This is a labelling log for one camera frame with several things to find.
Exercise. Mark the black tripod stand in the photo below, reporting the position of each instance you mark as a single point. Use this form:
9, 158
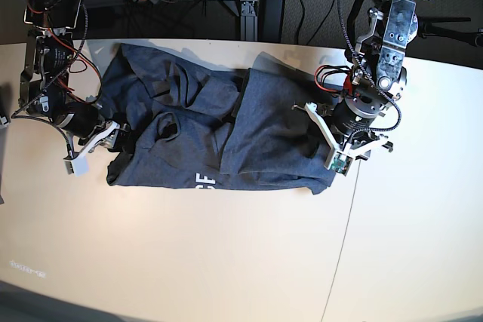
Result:
434, 24

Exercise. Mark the black power adapter brick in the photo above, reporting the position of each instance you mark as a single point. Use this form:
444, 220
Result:
271, 18

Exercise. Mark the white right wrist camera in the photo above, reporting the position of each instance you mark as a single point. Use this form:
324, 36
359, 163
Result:
76, 166

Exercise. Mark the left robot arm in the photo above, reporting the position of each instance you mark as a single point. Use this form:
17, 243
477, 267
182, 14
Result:
378, 74

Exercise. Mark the blue grey T-shirt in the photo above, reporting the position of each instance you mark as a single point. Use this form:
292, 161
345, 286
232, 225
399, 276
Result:
194, 127

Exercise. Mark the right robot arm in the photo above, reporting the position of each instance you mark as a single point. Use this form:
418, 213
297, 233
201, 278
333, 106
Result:
44, 93

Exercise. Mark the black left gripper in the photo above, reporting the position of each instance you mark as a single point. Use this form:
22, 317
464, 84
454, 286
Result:
348, 114

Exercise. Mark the aluminium table leg profile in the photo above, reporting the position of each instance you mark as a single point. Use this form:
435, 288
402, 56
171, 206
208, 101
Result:
247, 13

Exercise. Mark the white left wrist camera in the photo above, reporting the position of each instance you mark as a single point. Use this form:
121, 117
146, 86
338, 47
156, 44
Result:
338, 162

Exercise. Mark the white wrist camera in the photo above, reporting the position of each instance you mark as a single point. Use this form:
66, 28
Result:
338, 162
76, 166

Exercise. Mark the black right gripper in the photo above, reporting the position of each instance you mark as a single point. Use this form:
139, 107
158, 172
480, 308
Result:
85, 121

